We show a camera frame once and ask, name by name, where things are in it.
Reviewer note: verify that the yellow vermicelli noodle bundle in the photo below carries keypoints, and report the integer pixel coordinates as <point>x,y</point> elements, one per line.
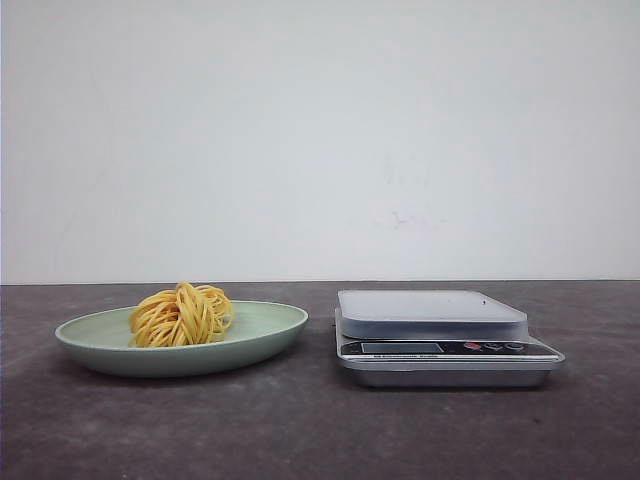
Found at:
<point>182,316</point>

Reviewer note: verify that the silver digital kitchen scale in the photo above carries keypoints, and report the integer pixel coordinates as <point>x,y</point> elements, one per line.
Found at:
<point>438,338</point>

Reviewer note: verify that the light green plate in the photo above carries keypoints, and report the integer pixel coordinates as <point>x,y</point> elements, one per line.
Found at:
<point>259,331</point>

